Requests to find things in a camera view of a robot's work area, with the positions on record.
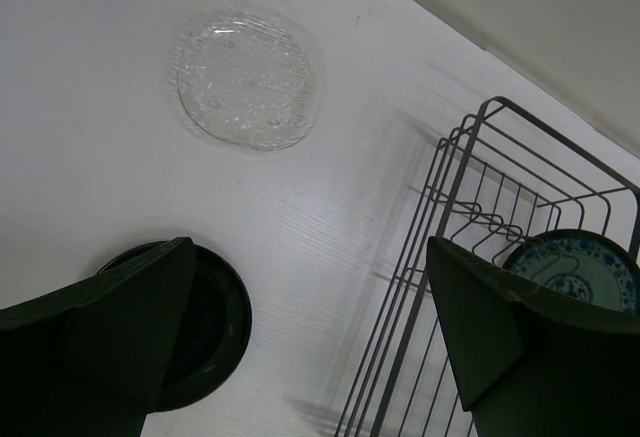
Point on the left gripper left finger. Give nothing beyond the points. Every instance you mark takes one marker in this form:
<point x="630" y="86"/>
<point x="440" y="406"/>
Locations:
<point x="90" y="359"/>

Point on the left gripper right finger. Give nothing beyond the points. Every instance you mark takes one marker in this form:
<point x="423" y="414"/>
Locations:
<point x="529" y="361"/>

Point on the blue patterned plate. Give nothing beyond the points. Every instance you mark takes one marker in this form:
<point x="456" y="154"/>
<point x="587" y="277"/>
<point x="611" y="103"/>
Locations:
<point x="580" y="264"/>

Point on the black plate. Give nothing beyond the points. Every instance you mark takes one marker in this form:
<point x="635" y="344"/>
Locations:
<point x="213" y="337"/>

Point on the grey wire dish rack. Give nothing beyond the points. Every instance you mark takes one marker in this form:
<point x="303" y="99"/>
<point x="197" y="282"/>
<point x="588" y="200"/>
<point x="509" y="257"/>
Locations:
<point x="498" y="178"/>

